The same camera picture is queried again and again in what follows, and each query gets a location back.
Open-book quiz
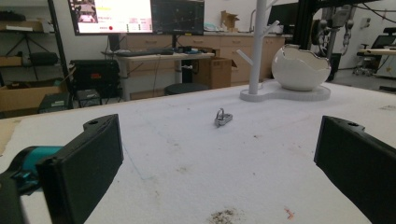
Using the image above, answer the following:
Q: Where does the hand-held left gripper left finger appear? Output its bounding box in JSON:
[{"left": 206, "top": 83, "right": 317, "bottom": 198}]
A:
[{"left": 35, "top": 113, "right": 124, "bottom": 224}]

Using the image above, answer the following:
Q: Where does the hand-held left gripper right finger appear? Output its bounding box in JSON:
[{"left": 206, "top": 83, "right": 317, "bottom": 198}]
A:
[{"left": 313, "top": 115, "right": 396, "bottom": 224}]

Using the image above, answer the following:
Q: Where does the small silver metal carabiner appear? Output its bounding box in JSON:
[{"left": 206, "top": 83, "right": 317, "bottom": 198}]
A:
[{"left": 214, "top": 107, "right": 233, "bottom": 128}]

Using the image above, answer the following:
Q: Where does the open cardboard box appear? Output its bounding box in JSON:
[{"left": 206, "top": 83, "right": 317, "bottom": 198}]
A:
[{"left": 0, "top": 81, "right": 68, "bottom": 119}]

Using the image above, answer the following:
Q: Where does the black equipment case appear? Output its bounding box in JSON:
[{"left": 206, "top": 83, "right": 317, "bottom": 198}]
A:
[{"left": 70, "top": 59, "right": 120, "bottom": 98}]

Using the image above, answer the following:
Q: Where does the white eggshell-shaped bowl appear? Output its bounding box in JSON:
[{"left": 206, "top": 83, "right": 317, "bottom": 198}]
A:
[{"left": 271, "top": 44, "right": 332, "bottom": 92}]

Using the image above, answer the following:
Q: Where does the white standing desk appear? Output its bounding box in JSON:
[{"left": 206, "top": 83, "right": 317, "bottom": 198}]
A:
[{"left": 101, "top": 51, "right": 216, "bottom": 102}]

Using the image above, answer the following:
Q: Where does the black round stool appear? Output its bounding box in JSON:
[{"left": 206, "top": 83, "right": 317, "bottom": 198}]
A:
[{"left": 163, "top": 82, "right": 209, "bottom": 96}]

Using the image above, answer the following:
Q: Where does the black keyboard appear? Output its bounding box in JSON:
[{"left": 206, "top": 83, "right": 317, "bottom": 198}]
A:
[{"left": 115, "top": 49, "right": 175, "bottom": 58}]

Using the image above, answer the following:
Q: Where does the black metal shelf rack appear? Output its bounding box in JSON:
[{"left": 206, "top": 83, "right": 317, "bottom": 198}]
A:
[{"left": 0, "top": 0, "right": 74, "bottom": 110}]

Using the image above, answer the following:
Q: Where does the white tree-shaped jewelry stand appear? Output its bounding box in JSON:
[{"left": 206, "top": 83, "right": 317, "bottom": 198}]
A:
[{"left": 235, "top": 0, "right": 332, "bottom": 103}]

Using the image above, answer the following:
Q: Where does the lit computer monitor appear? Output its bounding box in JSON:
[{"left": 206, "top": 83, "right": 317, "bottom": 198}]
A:
[{"left": 67, "top": 0, "right": 154, "bottom": 35}]

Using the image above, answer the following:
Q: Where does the brown cardboard box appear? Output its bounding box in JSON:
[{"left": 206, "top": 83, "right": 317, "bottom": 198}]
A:
[{"left": 193, "top": 57, "right": 238, "bottom": 91}]

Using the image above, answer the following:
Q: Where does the wooden cabinet row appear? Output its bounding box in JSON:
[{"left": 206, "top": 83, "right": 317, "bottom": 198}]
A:
[{"left": 120, "top": 32, "right": 286, "bottom": 88}]

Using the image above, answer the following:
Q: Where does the dark computer monitor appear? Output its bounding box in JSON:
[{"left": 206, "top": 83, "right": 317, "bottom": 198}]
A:
[{"left": 150, "top": 0, "right": 205, "bottom": 36}]

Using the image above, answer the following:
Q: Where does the small torn cardboard box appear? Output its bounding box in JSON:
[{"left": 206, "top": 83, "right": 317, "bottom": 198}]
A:
[{"left": 220, "top": 9, "right": 241, "bottom": 32}]

